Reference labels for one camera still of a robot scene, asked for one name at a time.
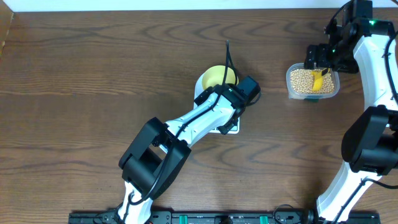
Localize yellow measuring scoop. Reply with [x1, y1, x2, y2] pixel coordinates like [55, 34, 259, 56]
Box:
[311, 68, 330, 91]

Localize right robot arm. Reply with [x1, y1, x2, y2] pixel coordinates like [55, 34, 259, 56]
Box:
[302, 1, 397, 223]

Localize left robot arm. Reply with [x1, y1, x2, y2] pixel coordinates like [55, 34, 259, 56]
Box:
[118, 76, 261, 223]

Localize pale yellow bowl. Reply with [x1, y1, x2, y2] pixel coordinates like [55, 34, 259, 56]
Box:
[200, 65, 239, 90]

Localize white digital kitchen scale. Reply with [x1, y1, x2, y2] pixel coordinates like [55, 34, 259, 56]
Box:
[194, 73, 240, 134]

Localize soybeans pile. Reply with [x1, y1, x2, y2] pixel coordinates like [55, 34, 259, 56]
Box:
[290, 69, 335, 94]

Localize clear plastic container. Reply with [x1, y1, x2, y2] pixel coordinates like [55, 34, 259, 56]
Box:
[286, 63, 340, 100]

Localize left black cable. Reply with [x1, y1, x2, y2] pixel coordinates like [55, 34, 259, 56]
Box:
[123, 39, 240, 224]

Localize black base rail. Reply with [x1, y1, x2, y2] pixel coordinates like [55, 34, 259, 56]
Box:
[68, 210, 381, 224]

